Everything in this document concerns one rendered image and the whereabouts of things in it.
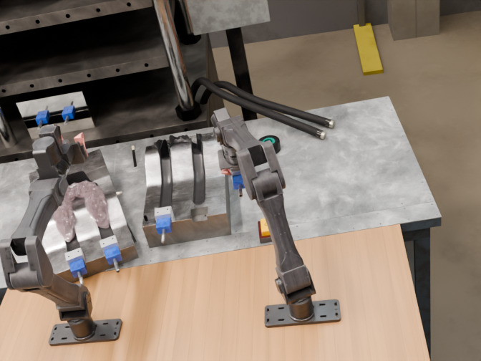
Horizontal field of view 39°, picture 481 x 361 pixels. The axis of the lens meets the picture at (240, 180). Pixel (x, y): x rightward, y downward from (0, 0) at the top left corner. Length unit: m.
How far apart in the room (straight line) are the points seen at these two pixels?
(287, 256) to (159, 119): 1.20
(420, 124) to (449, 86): 0.43
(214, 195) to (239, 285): 0.33
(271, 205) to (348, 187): 0.57
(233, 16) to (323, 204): 0.88
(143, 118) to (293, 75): 1.86
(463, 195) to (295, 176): 1.31
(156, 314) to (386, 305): 0.63
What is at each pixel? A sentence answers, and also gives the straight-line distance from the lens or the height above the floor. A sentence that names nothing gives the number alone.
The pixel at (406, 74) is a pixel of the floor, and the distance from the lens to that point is 4.35.
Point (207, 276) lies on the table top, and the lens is 1.98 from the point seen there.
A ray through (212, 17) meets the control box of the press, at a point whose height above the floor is 1.13.
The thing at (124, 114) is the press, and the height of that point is 0.79.
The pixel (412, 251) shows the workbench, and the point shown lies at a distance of 2.21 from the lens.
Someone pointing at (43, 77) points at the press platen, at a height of 1.04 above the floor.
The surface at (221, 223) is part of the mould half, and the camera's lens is 2.06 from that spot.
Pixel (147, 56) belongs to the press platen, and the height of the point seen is 1.04.
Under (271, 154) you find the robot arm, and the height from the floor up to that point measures 1.22.
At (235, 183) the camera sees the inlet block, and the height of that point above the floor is 0.94.
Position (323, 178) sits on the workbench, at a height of 0.80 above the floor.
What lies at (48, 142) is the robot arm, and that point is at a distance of 1.80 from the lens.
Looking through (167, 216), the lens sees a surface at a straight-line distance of 2.05.
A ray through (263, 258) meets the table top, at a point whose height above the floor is 0.80.
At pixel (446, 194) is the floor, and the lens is 3.39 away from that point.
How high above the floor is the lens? 2.18
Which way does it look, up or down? 37 degrees down
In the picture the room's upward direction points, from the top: 12 degrees counter-clockwise
